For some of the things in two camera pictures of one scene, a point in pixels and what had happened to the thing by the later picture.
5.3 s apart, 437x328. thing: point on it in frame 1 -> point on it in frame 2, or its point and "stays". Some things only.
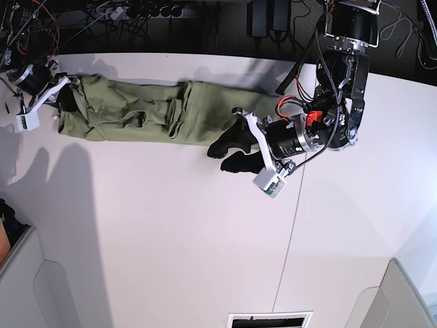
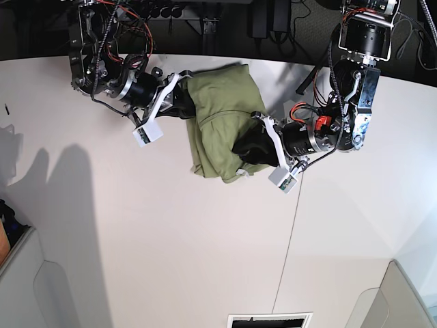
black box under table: (263, 16) stays
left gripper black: (30, 78) -> (144, 89)
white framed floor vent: (270, 320) stays
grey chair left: (34, 292) stays
